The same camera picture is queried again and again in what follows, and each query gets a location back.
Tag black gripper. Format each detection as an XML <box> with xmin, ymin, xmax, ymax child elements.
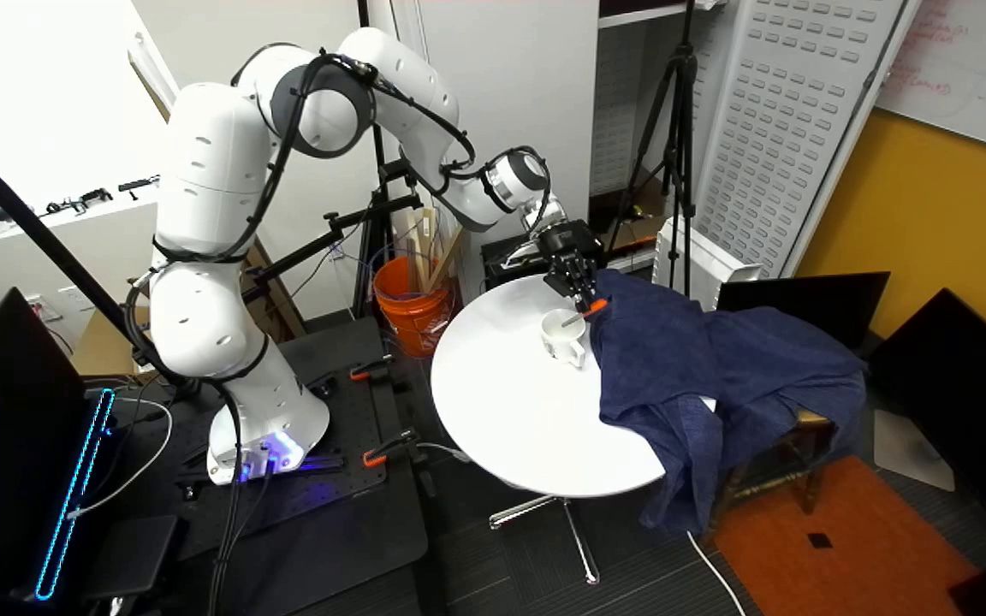
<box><xmin>534</xmin><ymin>218</ymin><xmax>606</xmax><ymax>305</ymax></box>

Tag clear plastic cup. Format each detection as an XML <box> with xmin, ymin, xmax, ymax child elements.
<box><xmin>537</xmin><ymin>306</ymin><xmax>597</xmax><ymax>372</ymax></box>

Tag white radiator heater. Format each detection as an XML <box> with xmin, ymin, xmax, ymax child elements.
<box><xmin>651</xmin><ymin>215</ymin><xmax>767</xmax><ymax>315</ymax></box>

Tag wooden stick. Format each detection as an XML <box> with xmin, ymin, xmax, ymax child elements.
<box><xmin>427</xmin><ymin>226</ymin><xmax>467</xmax><ymax>293</ymax></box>
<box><xmin>401</xmin><ymin>212</ymin><xmax>432</xmax><ymax>291</ymax></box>

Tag dark blue cloth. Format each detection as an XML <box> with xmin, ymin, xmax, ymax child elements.
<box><xmin>571</xmin><ymin>266</ymin><xmax>869</xmax><ymax>538</ymax></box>

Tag orange plastic bucket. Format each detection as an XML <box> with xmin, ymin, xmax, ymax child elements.
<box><xmin>372</xmin><ymin>255</ymin><xmax>459</xmax><ymax>362</ymax></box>

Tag white metal table leg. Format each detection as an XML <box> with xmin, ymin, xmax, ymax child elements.
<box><xmin>485</xmin><ymin>488</ymin><xmax>606</xmax><ymax>588</ymax></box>

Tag white perforated panel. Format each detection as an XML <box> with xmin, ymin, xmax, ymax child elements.
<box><xmin>693</xmin><ymin>0</ymin><xmax>926</xmax><ymax>285</ymax></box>

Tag wooden chair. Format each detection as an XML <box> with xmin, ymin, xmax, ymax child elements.
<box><xmin>731</xmin><ymin>408</ymin><xmax>843</xmax><ymax>515</ymax></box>

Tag black stand boom bar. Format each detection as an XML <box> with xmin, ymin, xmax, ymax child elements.
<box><xmin>242</xmin><ymin>187</ymin><xmax>427</xmax><ymax>306</ymax></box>

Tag orange floor mat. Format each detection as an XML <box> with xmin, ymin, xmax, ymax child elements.
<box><xmin>707</xmin><ymin>453</ymin><xmax>984</xmax><ymax>616</ymax></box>

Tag large black flat panel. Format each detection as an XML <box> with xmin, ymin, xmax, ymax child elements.
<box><xmin>865</xmin><ymin>285</ymin><xmax>986</xmax><ymax>515</ymax></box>

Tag whiteboard with red writing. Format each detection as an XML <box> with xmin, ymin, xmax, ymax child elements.
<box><xmin>876</xmin><ymin>0</ymin><xmax>986</xmax><ymax>165</ymax></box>

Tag black diagonal stand pole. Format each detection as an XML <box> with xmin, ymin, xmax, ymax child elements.
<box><xmin>0</xmin><ymin>116</ymin><xmax>157</xmax><ymax>337</ymax></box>

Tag black computer with blue light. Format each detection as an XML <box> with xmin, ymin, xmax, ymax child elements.
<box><xmin>0</xmin><ymin>288</ymin><xmax>125</xmax><ymax>607</ymax></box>

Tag black camera tripod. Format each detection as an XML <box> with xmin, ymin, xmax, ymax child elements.
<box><xmin>606</xmin><ymin>0</ymin><xmax>707</xmax><ymax>301</ymax></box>

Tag orange handled clamp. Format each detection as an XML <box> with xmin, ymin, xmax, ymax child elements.
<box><xmin>345</xmin><ymin>352</ymin><xmax>401</xmax><ymax>386</ymax></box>
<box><xmin>359</xmin><ymin>427</ymin><xmax>417</xmax><ymax>471</ymax></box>

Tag white floor cable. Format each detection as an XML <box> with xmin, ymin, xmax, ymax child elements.
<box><xmin>681</xmin><ymin>526</ymin><xmax>755</xmax><ymax>616</ymax></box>

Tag grey cable at robot base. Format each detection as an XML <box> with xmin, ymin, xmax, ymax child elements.
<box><xmin>65</xmin><ymin>391</ymin><xmax>180</xmax><ymax>523</ymax></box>

